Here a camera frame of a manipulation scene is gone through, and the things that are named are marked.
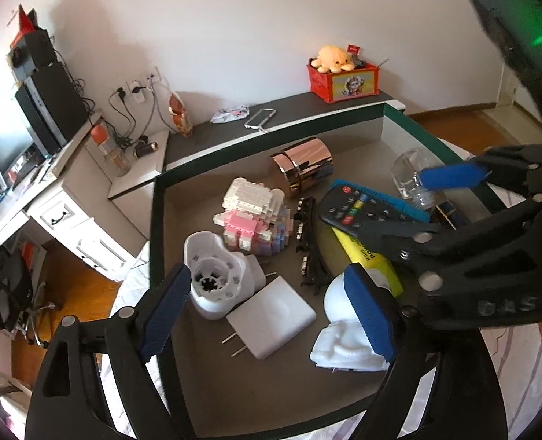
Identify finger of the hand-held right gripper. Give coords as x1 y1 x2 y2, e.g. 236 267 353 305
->
418 144 542 195
357 195 542 281

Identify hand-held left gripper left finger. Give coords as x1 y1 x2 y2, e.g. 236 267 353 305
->
26 263 193 440

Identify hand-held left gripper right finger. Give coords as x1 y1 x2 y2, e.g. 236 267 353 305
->
343 263 506 440

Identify yellow tube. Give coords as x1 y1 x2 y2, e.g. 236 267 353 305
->
330 227 404 298

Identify blue decorated box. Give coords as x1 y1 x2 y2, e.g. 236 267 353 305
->
431 199 472 231

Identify clear glass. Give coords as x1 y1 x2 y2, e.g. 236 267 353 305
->
391 148 441 209

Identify black remote control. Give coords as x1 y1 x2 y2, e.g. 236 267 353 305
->
319 183 441 250

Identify black hair clip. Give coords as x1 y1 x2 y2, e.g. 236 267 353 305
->
294 196 333 292

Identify white charger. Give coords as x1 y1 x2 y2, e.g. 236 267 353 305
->
222 284 317 360

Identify rose gold cylinder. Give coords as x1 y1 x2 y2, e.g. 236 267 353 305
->
271 136 333 198

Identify pink block toy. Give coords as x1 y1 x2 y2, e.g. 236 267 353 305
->
213 176 294 257

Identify striped white quilt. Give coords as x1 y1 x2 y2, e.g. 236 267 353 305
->
110 137 542 440

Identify red printed tin box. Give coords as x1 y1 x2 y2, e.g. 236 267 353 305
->
306 62 381 104

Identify white bedside table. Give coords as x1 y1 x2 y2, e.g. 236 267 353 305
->
108 129 171 200

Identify white desk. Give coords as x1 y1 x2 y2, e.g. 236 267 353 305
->
0 110 150 282

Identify black office chair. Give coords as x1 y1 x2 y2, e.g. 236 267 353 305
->
0 243 63 347

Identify yellow octopus plush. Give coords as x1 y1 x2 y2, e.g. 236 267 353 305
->
310 45 356 74

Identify clear phone case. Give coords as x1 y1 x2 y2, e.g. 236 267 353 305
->
244 107 278 132

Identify small black device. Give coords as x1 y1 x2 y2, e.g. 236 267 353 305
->
133 137 159 157

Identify clear bottle orange cap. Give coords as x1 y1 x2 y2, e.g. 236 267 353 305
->
90 124 132 177

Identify low black-top cabinet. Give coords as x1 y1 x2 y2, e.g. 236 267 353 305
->
163 87 406 175

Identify printed pouch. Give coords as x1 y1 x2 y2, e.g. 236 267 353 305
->
210 105 252 124

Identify orange patterned bag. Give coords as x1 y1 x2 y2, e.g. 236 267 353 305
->
167 93 193 137

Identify black computer monitor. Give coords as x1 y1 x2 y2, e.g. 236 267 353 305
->
0 126 36 175

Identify black computer tower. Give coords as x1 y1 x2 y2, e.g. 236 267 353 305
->
14 62 91 157

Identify black speaker box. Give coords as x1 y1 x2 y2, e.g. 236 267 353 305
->
7 27 56 81

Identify red black pointed box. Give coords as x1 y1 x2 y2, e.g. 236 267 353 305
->
7 4 40 51

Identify black power cable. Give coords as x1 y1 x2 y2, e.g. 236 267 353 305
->
108 86 137 148

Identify grey cable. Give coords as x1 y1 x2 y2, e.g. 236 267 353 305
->
140 83 178 137

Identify white wall sockets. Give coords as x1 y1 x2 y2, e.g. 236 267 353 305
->
115 66 164 102

